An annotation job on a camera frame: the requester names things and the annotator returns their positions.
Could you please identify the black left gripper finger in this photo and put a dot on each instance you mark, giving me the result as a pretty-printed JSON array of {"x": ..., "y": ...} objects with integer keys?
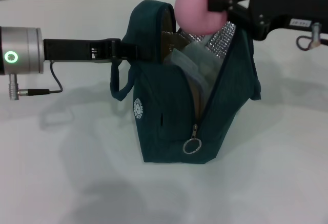
[{"x": 139, "y": 52}]

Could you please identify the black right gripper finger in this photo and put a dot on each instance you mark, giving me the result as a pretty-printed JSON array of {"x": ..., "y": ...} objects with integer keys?
[{"x": 217, "y": 3}]

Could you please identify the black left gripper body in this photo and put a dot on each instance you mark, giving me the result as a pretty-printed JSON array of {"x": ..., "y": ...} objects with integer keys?
[{"x": 74, "y": 49}]

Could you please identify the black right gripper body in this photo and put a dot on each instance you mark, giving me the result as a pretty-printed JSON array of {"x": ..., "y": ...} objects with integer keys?
[{"x": 282, "y": 3}]

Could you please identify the pink toy peach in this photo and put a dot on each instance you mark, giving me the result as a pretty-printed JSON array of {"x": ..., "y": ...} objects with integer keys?
[{"x": 197, "y": 11}]

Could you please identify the yellow banana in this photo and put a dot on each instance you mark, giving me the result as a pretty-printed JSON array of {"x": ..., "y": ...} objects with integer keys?
[{"x": 171, "y": 42}]

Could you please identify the clear plastic lunch box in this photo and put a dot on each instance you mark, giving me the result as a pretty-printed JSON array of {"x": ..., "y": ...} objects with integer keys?
[{"x": 194, "y": 62}]

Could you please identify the dark blue insulated lunch bag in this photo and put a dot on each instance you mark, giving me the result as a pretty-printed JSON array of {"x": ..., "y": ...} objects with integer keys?
[{"x": 169, "y": 131}]

